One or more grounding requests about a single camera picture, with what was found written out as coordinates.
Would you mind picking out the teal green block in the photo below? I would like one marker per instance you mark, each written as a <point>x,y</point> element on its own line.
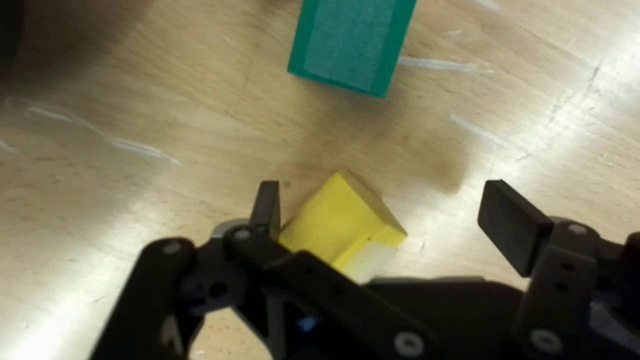
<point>351,41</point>

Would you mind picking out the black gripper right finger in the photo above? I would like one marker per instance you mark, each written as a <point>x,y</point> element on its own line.
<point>566,280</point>

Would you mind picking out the yellow house shaped block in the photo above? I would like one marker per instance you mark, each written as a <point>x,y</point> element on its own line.
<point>332,221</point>

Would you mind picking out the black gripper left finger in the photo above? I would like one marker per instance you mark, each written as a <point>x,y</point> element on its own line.
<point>200,301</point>

